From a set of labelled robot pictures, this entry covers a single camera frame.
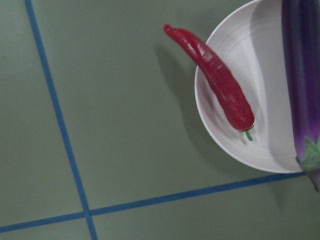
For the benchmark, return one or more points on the purple eggplant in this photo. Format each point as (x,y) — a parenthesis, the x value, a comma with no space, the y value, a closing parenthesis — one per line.
(300,23)

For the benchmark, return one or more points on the red chili pepper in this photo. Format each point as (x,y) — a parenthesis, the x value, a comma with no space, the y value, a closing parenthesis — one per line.
(219,77)

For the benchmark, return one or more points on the pink plate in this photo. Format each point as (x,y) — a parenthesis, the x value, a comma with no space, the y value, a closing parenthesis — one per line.
(249,41)

